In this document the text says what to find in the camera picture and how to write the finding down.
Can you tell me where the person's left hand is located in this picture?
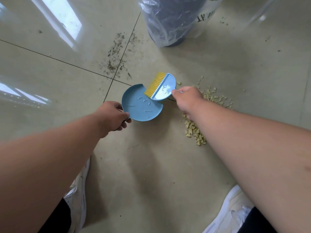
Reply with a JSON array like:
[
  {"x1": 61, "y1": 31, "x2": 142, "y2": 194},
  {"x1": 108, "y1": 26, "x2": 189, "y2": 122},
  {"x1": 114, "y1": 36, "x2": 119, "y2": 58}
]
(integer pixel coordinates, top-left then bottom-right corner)
[{"x1": 93, "y1": 101, "x2": 132, "y2": 139}]

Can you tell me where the person's right hand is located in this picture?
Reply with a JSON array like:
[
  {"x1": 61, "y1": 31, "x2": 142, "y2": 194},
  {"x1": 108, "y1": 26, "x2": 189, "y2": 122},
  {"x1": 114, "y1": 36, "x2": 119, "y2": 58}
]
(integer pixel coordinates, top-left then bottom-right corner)
[{"x1": 172, "y1": 86, "x2": 205, "y2": 122}]

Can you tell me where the blue brush with yellow bristles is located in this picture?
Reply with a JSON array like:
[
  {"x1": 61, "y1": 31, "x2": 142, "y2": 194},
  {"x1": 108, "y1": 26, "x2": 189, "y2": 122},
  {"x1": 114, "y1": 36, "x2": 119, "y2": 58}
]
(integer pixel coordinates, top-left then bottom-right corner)
[{"x1": 144, "y1": 72, "x2": 176, "y2": 100}]

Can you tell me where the round blue dustpan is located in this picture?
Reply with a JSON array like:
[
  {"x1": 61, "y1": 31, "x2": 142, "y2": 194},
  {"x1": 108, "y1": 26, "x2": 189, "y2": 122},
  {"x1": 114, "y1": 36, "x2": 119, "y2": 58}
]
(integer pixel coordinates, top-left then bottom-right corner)
[{"x1": 121, "y1": 83, "x2": 164, "y2": 122}]

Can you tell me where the person's right forearm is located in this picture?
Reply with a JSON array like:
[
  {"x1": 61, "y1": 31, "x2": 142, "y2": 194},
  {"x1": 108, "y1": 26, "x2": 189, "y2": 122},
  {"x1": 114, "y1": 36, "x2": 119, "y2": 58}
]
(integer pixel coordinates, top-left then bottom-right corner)
[{"x1": 190, "y1": 100, "x2": 311, "y2": 233}]

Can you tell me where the person's left forearm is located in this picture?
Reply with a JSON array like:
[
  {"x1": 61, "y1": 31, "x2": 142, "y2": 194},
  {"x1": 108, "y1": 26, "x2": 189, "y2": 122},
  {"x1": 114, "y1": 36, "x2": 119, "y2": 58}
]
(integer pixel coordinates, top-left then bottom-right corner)
[{"x1": 0, "y1": 113, "x2": 104, "y2": 233}]

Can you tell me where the pile of yellow crumbs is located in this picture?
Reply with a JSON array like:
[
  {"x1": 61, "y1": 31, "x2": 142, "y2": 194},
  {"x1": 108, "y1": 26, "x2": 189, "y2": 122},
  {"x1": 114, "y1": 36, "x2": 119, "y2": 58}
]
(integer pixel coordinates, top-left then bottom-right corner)
[{"x1": 176, "y1": 76, "x2": 246, "y2": 146}]

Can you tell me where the scattered dark green debris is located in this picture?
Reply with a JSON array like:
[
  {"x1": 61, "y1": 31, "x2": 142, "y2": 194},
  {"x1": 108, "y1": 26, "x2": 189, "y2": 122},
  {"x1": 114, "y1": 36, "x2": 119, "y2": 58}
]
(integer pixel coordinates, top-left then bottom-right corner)
[{"x1": 98, "y1": 29, "x2": 144, "y2": 80}]

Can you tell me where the clear plastic bin liner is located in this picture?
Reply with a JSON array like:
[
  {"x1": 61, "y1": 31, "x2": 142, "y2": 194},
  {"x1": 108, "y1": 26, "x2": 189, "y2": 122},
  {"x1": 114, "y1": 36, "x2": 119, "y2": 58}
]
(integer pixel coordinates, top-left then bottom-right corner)
[{"x1": 138, "y1": 0, "x2": 224, "y2": 48}]

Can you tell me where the dark blue waste bin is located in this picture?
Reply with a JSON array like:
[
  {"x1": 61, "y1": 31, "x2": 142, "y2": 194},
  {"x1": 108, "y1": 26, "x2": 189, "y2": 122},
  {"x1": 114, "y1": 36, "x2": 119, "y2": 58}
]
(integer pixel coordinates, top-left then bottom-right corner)
[{"x1": 148, "y1": 0, "x2": 206, "y2": 47}]

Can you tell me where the person's left white shoe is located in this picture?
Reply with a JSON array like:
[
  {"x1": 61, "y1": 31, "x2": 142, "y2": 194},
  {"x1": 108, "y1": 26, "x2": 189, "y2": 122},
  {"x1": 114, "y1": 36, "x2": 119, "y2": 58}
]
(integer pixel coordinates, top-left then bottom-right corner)
[{"x1": 64, "y1": 156, "x2": 91, "y2": 230}]

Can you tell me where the person's white shoe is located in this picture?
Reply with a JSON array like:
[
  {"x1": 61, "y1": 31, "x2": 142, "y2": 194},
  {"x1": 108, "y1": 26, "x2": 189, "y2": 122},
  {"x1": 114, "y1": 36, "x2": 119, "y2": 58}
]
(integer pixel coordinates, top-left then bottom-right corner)
[
  {"x1": 202, "y1": 185, "x2": 254, "y2": 233},
  {"x1": 64, "y1": 156, "x2": 91, "y2": 230}
]

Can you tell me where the person's left black trouser leg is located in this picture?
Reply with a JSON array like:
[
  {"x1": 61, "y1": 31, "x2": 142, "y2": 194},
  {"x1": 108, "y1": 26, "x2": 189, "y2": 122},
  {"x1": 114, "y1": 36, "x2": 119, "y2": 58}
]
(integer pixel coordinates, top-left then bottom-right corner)
[{"x1": 38, "y1": 198, "x2": 72, "y2": 233}]

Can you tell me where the person's black trouser leg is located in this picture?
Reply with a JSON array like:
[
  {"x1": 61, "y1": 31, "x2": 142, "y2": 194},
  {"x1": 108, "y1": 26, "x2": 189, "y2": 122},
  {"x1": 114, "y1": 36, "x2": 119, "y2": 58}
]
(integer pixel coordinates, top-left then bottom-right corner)
[
  {"x1": 38, "y1": 198, "x2": 72, "y2": 233},
  {"x1": 237, "y1": 207, "x2": 278, "y2": 233}
]

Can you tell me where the person's right white shoe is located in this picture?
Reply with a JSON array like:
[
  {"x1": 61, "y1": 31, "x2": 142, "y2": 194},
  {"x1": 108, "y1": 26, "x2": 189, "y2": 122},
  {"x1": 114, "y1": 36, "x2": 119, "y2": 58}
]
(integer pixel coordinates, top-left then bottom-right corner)
[{"x1": 202, "y1": 185, "x2": 254, "y2": 233}]

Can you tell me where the person's right black trouser leg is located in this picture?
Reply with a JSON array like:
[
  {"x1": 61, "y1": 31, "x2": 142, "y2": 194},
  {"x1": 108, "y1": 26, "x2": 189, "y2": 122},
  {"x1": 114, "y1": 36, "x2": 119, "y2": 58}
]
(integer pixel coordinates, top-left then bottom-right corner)
[{"x1": 237, "y1": 207, "x2": 278, "y2": 233}]

